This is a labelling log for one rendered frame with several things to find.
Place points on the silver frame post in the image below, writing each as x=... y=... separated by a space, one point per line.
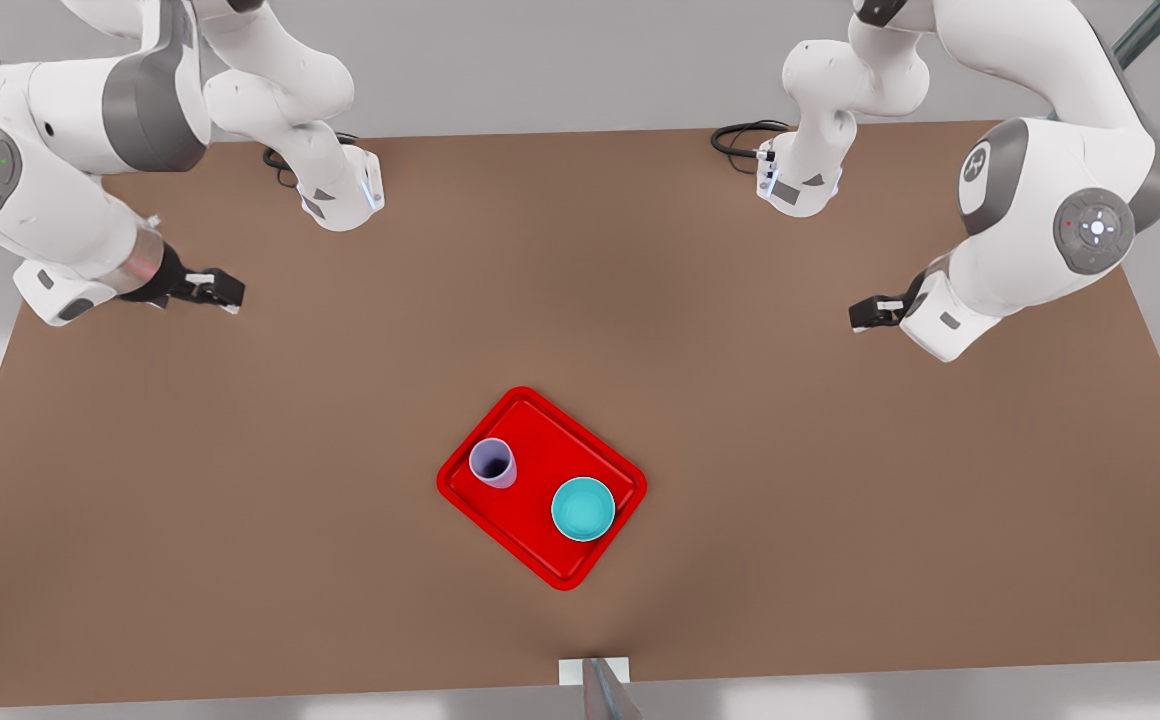
x=608 y=695
x=1150 y=30

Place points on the lavender cup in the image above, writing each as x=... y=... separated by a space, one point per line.
x=493 y=463

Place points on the teal bowl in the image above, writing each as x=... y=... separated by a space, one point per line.
x=583 y=509

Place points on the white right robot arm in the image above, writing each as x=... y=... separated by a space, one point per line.
x=50 y=120

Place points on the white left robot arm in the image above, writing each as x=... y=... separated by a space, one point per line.
x=1040 y=200

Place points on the white post foot plate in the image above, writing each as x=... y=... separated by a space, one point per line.
x=570 y=670

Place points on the red rectangular tray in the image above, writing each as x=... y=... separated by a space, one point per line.
x=540 y=540

